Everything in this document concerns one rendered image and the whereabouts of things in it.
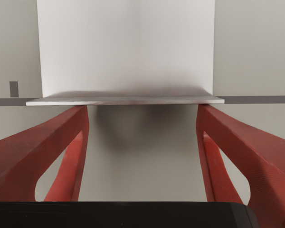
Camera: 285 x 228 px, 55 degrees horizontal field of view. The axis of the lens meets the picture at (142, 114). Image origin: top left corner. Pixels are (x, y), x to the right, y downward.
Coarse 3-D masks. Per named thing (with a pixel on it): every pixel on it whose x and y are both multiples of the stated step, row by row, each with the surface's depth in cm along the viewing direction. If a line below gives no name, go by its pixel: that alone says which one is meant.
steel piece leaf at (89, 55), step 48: (48, 0) 13; (96, 0) 13; (144, 0) 13; (192, 0) 13; (48, 48) 13; (96, 48) 13; (144, 48) 13; (192, 48) 13; (48, 96) 14; (96, 96) 14; (144, 96) 14; (192, 96) 13
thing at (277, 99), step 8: (216, 96) 14; (224, 96) 14; (232, 96) 14; (240, 96) 14; (248, 96) 14; (256, 96) 14; (264, 96) 14; (272, 96) 14; (280, 96) 14; (0, 104) 14; (8, 104) 14; (16, 104) 14; (24, 104) 14; (136, 104) 14; (144, 104) 14; (152, 104) 14
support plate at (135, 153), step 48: (0, 0) 13; (240, 0) 13; (0, 48) 14; (240, 48) 14; (0, 96) 14; (96, 144) 14; (144, 144) 14; (192, 144) 14; (96, 192) 15; (144, 192) 15; (192, 192) 15; (240, 192) 15
